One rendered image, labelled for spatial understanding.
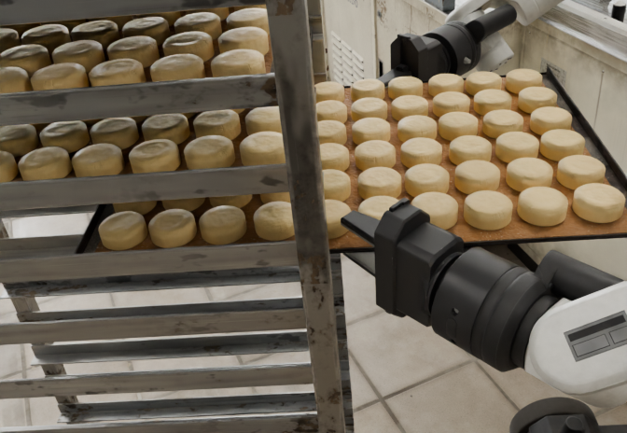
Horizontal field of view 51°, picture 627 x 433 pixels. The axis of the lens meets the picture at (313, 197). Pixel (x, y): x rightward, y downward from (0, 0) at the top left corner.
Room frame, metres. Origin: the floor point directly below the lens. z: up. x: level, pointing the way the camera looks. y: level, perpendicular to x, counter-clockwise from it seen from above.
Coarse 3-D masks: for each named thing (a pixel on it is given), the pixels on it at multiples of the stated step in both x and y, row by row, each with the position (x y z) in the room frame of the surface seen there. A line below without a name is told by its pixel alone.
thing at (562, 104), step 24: (552, 72) 0.89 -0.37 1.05; (576, 120) 0.76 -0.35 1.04; (600, 144) 0.68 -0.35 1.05; (624, 192) 0.59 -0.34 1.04; (96, 216) 0.64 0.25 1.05; (96, 240) 0.60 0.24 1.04; (504, 240) 0.53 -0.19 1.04; (528, 240) 0.52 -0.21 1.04; (552, 240) 0.52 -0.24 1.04; (576, 240) 0.52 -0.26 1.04
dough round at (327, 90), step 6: (318, 84) 0.91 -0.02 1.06; (324, 84) 0.91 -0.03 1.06; (330, 84) 0.91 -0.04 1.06; (336, 84) 0.90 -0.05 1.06; (318, 90) 0.89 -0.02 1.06; (324, 90) 0.89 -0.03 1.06; (330, 90) 0.89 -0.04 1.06; (336, 90) 0.88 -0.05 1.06; (342, 90) 0.89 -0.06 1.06; (318, 96) 0.87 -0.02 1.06; (324, 96) 0.87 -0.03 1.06; (330, 96) 0.87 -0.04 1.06; (336, 96) 0.87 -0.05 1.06; (342, 96) 0.88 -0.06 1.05; (318, 102) 0.87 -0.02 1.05
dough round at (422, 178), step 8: (416, 168) 0.65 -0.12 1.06; (424, 168) 0.65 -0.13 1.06; (432, 168) 0.65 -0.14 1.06; (440, 168) 0.65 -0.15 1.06; (408, 176) 0.64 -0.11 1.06; (416, 176) 0.63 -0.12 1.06; (424, 176) 0.63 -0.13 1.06; (432, 176) 0.63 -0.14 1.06; (440, 176) 0.63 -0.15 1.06; (448, 176) 0.63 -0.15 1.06; (408, 184) 0.63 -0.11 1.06; (416, 184) 0.62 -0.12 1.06; (424, 184) 0.62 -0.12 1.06; (432, 184) 0.62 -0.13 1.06; (440, 184) 0.62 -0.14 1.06; (448, 184) 0.63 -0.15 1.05; (408, 192) 0.63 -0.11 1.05; (416, 192) 0.62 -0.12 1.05; (424, 192) 0.61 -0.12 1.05
